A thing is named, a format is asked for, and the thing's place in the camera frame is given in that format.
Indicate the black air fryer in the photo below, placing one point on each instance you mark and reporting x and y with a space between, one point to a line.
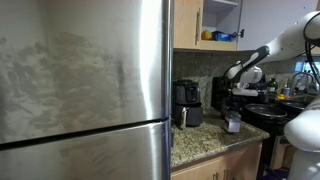
186 100

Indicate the white blue-labelled salt cellar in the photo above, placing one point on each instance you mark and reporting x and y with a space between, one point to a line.
232 125

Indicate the white open cabinet door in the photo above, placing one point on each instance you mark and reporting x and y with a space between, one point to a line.
266 20

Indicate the wooden wall cabinet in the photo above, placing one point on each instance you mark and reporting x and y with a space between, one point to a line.
185 23

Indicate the yellow item on shelf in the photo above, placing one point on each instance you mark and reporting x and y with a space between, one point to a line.
206 34

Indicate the green bottle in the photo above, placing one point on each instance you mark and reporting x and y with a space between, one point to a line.
272 85

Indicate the stainless steel freezer drawer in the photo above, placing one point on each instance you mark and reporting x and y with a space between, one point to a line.
93 156

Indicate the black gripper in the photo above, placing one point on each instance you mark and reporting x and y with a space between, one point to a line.
233 104

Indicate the dark cabinet door knob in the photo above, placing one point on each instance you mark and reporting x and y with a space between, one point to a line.
239 33

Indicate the black electric stove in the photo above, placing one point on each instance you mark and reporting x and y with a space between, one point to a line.
218 90

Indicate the small black pan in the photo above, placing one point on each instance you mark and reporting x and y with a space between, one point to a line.
293 105

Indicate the small blue cup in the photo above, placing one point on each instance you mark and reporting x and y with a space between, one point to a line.
286 90

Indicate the blue box on shelf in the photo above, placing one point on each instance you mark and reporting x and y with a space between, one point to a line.
221 36

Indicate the large black frying pan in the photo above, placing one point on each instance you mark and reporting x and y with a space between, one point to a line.
266 110

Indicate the wooden base cabinet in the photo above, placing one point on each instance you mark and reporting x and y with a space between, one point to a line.
226 163

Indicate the small yellow object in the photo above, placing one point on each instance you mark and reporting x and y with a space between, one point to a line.
281 97

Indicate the metal sink faucet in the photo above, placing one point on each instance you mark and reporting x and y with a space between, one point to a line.
297 78

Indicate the stainless steel fridge door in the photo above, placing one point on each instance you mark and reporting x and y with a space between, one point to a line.
83 60

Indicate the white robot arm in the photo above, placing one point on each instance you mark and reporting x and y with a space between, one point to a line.
290 43

